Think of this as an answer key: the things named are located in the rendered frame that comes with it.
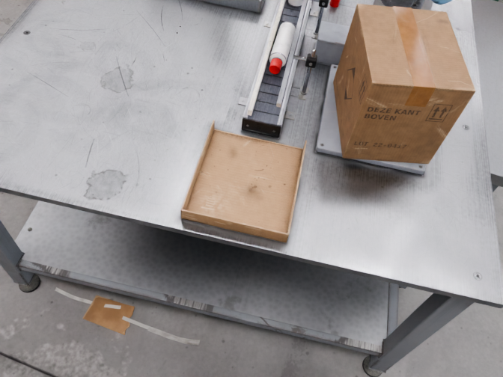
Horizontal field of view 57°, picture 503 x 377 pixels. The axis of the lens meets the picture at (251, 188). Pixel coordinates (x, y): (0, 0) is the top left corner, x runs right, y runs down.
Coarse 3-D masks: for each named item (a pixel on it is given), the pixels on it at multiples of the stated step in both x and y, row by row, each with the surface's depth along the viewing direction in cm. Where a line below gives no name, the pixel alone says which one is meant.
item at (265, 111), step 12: (288, 12) 156; (276, 36) 148; (264, 72) 138; (264, 84) 135; (276, 84) 135; (264, 96) 132; (276, 96) 132; (264, 108) 129; (276, 108) 130; (252, 120) 127; (264, 120) 127; (276, 120) 127
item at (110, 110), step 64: (64, 0) 157; (128, 0) 160; (192, 0) 164; (0, 64) 137; (64, 64) 139; (128, 64) 142; (192, 64) 144; (256, 64) 147; (320, 64) 150; (0, 128) 123; (64, 128) 125; (128, 128) 127; (192, 128) 129; (64, 192) 114; (128, 192) 116; (320, 192) 121; (384, 192) 123; (448, 192) 125; (320, 256) 110; (384, 256) 112; (448, 256) 113
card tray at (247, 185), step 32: (224, 160) 123; (256, 160) 124; (288, 160) 125; (192, 192) 117; (224, 192) 118; (256, 192) 118; (288, 192) 119; (224, 224) 111; (256, 224) 113; (288, 224) 113
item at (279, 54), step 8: (288, 24) 144; (280, 32) 142; (288, 32) 142; (280, 40) 139; (288, 40) 140; (272, 48) 139; (280, 48) 137; (288, 48) 139; (272, 56) 136; (280, 56) 136; (272, 64) 134; (280, 64) 135; (272, 72) 136
